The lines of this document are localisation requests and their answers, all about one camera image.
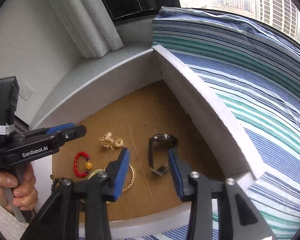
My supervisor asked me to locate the black wristwatch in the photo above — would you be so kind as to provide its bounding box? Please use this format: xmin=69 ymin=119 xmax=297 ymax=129
xmin=148 ymin=134 xmax=178 ymax=176

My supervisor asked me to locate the gold chain necklace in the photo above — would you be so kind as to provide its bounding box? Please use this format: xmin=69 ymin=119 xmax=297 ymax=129
xmin=99 ymin=132 xmax=125 ymax=151

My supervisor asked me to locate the white curtain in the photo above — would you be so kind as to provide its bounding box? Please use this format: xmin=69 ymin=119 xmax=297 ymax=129
xmin=49 ymin=0 xmax=123 ymax=59

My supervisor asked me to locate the person's left hand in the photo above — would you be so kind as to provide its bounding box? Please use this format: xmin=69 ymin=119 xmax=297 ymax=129
xmin=0 ymin=163 xmax=38 ymax=213

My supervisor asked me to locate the striped blue green bedsheet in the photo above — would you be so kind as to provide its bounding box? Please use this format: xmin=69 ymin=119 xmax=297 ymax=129
xmin=152 ymin=7 xmax=300 ymax=239

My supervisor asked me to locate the gold bangle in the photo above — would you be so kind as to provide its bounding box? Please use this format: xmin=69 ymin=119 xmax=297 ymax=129
xmin=103 ymin=163 xmax=136 ymax=195

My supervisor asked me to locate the white fleece left sleeve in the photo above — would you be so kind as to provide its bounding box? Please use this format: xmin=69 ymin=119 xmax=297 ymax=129
xmin=0 ymin=205 xmax=29 ymax=239

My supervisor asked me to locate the white wall socket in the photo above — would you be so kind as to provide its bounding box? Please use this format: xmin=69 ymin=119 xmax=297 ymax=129
xmin=19 ymin=82 xmax=33 ymax=101

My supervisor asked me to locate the red bead bracelet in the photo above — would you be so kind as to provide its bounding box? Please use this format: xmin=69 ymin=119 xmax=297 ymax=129
xmin=73 ymin=151 xmax=93 ymax=178

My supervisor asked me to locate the white cardboard box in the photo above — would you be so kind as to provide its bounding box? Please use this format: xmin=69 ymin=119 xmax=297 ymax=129
xmin=30 ymin=46 xmax=265 ymax=239

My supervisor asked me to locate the dark bead bracelet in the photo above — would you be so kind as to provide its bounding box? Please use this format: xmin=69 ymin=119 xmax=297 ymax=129
xmin=51 ymin=176 xmax=72 ymax=190

